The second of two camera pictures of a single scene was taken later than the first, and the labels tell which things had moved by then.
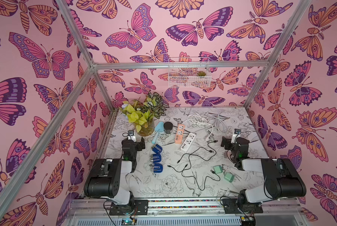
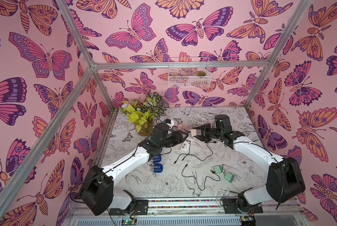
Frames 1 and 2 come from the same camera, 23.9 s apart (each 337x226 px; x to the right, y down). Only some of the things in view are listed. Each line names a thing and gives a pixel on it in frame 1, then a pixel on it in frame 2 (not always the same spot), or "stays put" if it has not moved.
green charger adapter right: x=229 y=177 stays put
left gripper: x=140 y=146 to x=178 y=136
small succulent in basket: x=201 y=73 stays put
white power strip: x=188 y=141 stays put
